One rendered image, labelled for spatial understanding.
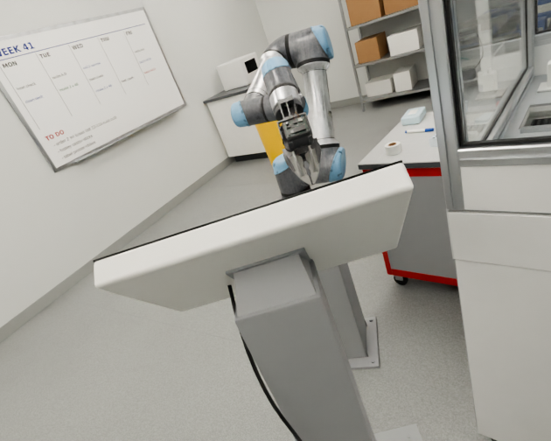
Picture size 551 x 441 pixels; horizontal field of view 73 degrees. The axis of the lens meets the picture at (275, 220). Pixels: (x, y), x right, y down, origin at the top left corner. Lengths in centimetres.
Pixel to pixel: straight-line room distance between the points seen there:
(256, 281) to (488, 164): 52
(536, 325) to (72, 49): 400
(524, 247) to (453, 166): 23
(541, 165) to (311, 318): 51
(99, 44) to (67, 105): 74
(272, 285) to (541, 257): 59
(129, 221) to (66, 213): 64
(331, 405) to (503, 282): 50
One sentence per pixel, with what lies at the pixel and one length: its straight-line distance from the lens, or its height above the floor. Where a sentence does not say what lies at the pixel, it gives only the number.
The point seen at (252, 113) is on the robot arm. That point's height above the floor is 124.
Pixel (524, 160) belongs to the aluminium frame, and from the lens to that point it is 85.
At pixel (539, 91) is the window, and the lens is 82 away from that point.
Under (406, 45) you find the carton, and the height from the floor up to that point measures 69.
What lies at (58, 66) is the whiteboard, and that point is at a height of 174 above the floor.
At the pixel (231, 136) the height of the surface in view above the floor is 37.
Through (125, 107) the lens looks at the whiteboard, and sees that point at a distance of 432.
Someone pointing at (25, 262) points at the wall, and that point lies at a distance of 378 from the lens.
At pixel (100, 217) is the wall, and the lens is 404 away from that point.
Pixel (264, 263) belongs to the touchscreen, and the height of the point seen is 107.
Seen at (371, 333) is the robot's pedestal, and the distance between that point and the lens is 195.
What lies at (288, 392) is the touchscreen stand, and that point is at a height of 81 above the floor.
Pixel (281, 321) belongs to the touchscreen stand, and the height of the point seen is 99.
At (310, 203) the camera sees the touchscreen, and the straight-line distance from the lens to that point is 56.
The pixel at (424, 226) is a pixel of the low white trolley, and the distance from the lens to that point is 184.
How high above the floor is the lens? 143
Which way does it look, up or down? 26 degrees down
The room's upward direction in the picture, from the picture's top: 21 degrees counter-clockwise
